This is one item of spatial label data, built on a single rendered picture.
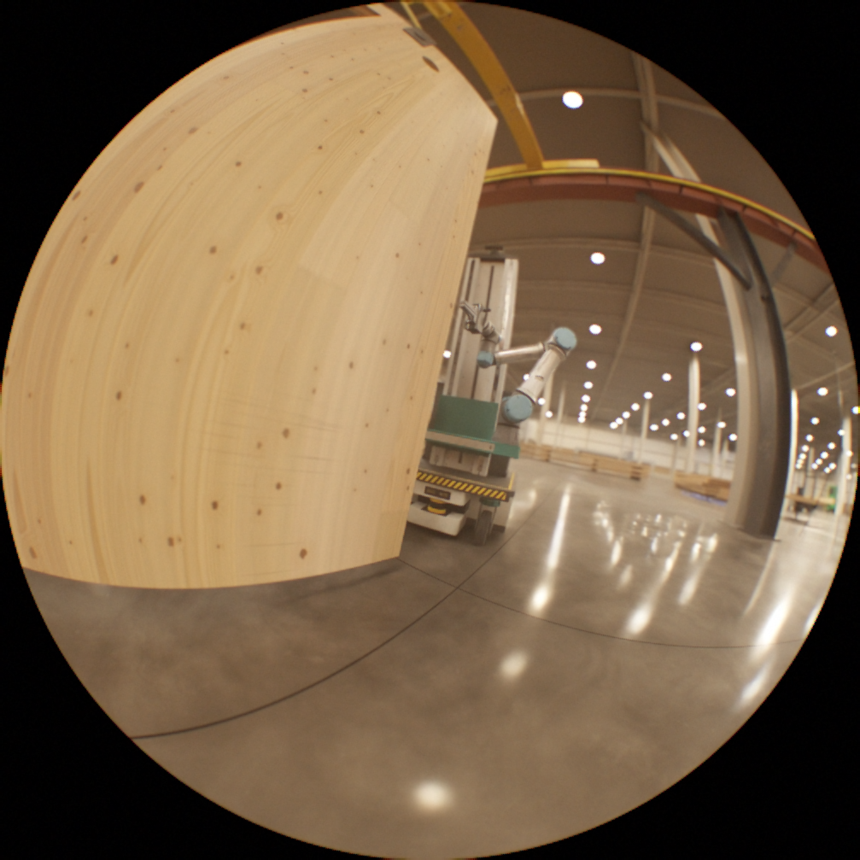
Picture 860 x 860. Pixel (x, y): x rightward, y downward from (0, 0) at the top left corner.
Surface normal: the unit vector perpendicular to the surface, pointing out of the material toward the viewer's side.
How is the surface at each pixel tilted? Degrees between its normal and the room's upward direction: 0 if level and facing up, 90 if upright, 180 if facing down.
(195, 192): 90
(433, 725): 0
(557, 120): 180
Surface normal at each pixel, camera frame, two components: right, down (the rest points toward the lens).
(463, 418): -0.33, -0.07
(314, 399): 0.77, 0.15
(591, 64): -0.19, 0.98
